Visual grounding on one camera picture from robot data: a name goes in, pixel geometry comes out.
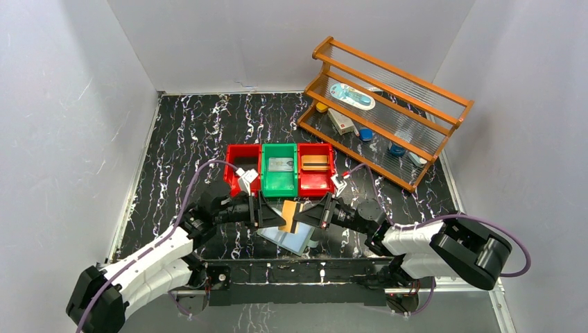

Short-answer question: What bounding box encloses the orange credit card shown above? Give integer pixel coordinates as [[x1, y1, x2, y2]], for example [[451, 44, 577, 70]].
[[278, 200, 304, 234]]

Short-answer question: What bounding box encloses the red bin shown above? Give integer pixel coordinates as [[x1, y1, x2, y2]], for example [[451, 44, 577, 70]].
[[297, 143, 335, 198], [223, 144, 262, 196]]

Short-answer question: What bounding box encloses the green bin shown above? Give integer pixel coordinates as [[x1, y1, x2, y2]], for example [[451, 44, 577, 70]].
[[261, 143, 299, 198]]

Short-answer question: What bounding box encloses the green card holder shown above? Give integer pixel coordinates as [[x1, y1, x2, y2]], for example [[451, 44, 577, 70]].
[[257, 222, 318, 256]]

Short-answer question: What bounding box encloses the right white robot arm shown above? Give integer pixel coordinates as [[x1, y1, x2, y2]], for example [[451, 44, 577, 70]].
[[293, 194, 512, 290]]

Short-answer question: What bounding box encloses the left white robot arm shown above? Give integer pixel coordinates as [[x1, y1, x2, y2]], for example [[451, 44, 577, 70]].
[[66, 182, 286, 332]]

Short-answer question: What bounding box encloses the black card in bin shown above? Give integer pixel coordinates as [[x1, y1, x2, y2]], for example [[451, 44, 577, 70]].
[[232, 156, 259, 171]]

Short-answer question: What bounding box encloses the orange card in bin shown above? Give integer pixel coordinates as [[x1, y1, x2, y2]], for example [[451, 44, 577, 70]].
[[301, 155, 330, 171]]

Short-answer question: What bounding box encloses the grey card in bin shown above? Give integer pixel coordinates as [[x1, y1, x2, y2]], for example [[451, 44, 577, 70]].
[[267, 157, 294, 172]]

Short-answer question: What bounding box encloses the dark blue round container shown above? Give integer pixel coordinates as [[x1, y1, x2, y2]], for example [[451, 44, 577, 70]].
[[388, 142, 406, 157]]

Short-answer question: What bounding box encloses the light blue small item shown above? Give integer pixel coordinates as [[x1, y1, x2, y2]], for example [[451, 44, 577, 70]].
[[407, 152, 428, 167]]

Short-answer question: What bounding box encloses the blue round item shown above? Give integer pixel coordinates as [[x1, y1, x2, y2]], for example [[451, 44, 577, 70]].
[[358, 128, 374, 142]]

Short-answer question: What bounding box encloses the white small box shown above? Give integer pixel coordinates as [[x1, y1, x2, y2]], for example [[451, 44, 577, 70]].
[[327, 108, 356, 135]]

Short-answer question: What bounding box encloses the orange wooden shelf rack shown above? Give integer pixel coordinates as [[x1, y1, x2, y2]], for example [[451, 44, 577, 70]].
[[297, 36, 474, 192]]

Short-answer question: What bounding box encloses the yellow round item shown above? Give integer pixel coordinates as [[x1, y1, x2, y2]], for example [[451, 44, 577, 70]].
[[315, 102, 329, 113]]

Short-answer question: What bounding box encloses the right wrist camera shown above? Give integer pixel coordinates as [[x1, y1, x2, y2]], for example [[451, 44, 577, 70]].
[[331, 173, 347, 198]]

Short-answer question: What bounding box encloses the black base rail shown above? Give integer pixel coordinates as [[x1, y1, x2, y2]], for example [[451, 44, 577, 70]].
[[205, 258, 422, 311]]

